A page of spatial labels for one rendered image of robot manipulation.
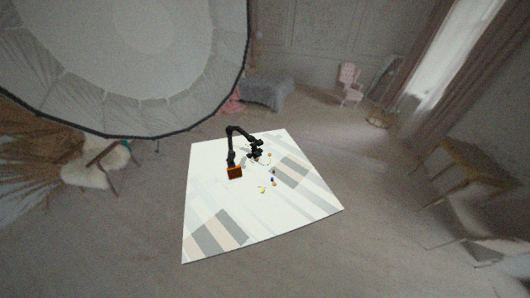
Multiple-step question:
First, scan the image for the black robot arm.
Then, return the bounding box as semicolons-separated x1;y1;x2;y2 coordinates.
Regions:
226;125;263;169

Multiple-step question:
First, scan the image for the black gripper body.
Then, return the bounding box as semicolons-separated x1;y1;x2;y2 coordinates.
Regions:
246;148;263;159

